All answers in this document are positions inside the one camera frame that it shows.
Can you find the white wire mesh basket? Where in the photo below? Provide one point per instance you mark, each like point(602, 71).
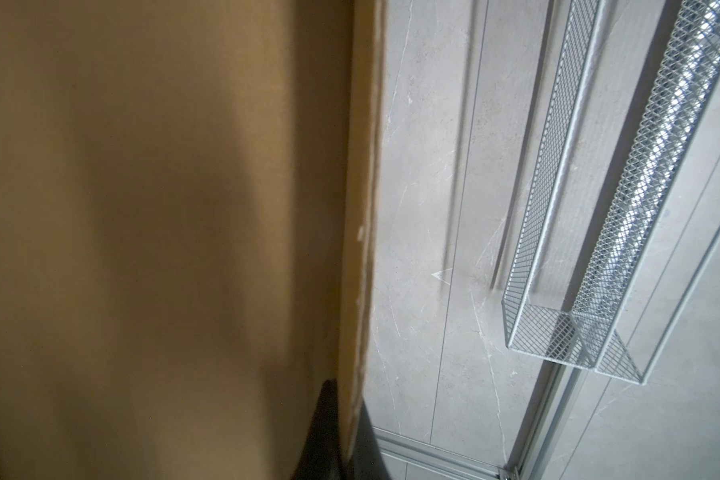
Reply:
point(585, 336)

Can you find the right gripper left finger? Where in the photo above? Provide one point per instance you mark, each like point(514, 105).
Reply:
point(321, 454)

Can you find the cardboard stack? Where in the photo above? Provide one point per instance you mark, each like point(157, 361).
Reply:
point(187, 193)

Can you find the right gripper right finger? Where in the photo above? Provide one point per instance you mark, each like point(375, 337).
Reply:
point(366, 462)

